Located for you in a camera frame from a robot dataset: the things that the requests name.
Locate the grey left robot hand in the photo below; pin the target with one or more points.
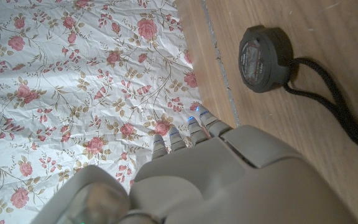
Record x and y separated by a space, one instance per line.
228 180

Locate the floral backdrop cloth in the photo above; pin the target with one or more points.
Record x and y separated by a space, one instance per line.
73 93

